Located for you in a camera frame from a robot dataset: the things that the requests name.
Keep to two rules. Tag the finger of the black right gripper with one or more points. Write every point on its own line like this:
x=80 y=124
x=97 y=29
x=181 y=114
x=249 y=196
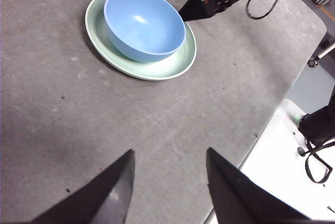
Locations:
x=192 y=10

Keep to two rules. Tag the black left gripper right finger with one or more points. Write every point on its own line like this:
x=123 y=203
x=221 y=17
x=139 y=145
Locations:
x=235 y=197

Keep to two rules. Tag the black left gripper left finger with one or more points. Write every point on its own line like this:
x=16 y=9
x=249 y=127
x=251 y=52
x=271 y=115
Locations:
x=99 y=203

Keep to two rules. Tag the blue ribbed bowl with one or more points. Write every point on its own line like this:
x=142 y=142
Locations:
x=144 y=25

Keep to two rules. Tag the green round plate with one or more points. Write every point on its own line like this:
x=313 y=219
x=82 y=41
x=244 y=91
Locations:
x=167 y=67

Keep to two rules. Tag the white pole with black foot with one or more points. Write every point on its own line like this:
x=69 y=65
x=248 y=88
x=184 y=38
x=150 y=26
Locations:
x=327 y=51

